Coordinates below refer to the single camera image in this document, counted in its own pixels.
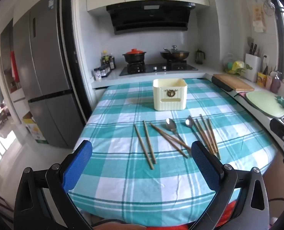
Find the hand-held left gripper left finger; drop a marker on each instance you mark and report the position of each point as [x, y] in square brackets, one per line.
[78, 165]

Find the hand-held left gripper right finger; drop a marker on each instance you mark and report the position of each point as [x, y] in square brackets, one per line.
[204, 165]

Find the brown wooden chopstick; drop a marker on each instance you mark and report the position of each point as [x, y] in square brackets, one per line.
[177, 142]
[143, 147]
[149, 142]
[168, 140]
[204, 133]
[212, 135]

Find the small metal spoon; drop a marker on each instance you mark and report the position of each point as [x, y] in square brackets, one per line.
[189, 122]

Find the large metal spoon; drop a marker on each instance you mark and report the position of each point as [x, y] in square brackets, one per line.
[171, 124]

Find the cream plastic utensil holder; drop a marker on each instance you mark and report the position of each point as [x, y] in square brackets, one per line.
[169, 100]

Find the green cloth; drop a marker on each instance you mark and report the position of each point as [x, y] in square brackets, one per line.
[283, 102]

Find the light green cutting board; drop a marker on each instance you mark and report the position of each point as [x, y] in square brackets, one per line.
[261, 103]

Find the purple soap dispenser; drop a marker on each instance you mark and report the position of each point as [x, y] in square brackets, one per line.
[275, 83]

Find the teal checkered tablecloth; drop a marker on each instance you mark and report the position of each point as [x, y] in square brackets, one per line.
[122, 184]

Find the red cloth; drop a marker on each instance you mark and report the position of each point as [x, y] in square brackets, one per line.
[230, 210]

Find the yellow packet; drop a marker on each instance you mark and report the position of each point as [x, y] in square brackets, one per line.
[261, 79]

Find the cardboard box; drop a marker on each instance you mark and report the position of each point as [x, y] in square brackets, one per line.
[35, 129]

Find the wooden cutting board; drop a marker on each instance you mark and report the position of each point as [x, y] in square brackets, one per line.
[237, 82]

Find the white knife block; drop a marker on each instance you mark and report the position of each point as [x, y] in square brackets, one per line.
[252, 67]

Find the yellow-green items in bag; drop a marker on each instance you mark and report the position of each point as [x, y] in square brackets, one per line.
[235, 66]

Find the grey refrigerator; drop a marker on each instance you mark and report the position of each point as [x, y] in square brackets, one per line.
[46, 76]

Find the black gas stove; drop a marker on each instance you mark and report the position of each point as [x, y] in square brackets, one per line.
[156, 68]

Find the glass press pot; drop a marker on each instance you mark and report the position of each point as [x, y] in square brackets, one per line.
[200, 57]

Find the condiment bottles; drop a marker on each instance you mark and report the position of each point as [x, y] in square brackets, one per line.
[108, 61]

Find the dark wok with lid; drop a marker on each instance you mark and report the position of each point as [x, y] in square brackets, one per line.
[175, 54]

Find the black pot with red lid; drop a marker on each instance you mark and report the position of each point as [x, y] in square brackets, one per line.
[133, 56]

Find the black range hood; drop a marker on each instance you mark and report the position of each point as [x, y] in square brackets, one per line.
[151, 16]

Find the wall hanging calendar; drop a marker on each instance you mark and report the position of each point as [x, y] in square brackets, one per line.
[258, 16]

